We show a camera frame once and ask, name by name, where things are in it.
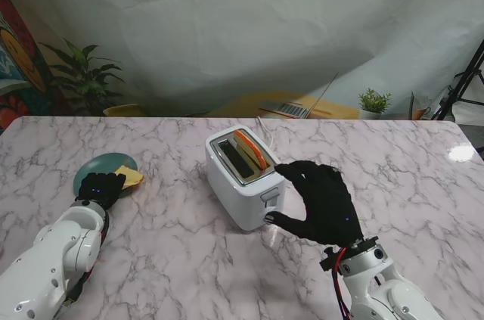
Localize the large leafy green plant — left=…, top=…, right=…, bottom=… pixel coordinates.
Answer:
left=37, top=38, right=126, bottom=116

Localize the yellow toast slice orange crust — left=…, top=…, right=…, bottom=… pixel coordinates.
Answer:
left=232, top=129, right=268, bottom=169
left=113, top=163, right=145, bottom=189

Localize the yellow desk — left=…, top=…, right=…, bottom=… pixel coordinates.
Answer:
left=211, top=91, right=359, bottom=120

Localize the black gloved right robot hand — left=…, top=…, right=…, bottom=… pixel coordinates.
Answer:
left=264, top=160, right=366, bottom=249

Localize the black tripod stand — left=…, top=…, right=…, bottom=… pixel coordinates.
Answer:
left=430, top=38, right=484, bottom=121

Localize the small potted green plant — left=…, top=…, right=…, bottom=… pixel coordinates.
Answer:
left=357, top=88, right=392, bottom=120

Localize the white toaster power cord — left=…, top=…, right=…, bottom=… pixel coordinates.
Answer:
left=256, top=116, right=277, bottom=147

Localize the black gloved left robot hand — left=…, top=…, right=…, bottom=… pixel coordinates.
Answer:
left=74, top=172, right=127, bottom=210

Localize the red black right arm cable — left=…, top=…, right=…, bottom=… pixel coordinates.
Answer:
left=320, top=246, right=355, bottom=320

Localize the colourful mural banner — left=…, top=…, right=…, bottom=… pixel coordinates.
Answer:
left=0, top=0, right=73, bottom=135

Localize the teal round plate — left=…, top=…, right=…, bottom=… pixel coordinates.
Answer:
left=73, top=152, right=139, bottom=198

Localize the yellow chair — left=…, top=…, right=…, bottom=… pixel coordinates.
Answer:
left=102, top=103, right=143, bottom=117

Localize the white two-slot toaster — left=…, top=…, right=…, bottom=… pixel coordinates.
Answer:
left=204, top=126, right=287, bottom=232

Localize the open silver laptop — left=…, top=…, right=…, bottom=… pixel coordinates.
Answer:
left=259, top=72, right=340, bottom=120

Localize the white wrinkled backdrop cloth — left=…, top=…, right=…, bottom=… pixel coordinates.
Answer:
left=0, top=0, right=484, bottom=117

